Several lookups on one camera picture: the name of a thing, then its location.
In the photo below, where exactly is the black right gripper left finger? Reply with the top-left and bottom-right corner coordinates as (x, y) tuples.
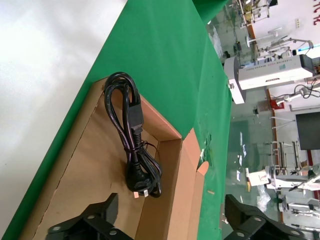
(47, 192), (126, 240)

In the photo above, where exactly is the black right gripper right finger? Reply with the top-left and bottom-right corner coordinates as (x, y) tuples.
(224, 194), (305, 240)

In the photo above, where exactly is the black power cord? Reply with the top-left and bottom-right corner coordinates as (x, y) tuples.
(103, 71), (163, 200)

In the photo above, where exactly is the empty open cardboard box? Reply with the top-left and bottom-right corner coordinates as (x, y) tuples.
(18, 76), (226, 240)

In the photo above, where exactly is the white lab equipment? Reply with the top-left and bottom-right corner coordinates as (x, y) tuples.
(246, 163), (320, 221)

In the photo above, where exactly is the clear tape patch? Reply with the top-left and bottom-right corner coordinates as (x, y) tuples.
(198, 132), (216, 166)

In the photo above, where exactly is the black flat screen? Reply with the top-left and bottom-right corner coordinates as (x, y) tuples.
(295, 112), (320, 151)

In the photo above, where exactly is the white boxy machine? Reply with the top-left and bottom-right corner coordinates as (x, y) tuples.
(223, 53), (316, 105)

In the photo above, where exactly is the green table cloth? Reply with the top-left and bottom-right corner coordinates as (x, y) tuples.
(0, 0), (233, 240)

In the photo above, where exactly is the metal frame rack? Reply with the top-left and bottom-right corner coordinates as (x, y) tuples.
(271, 141), (301, 171)

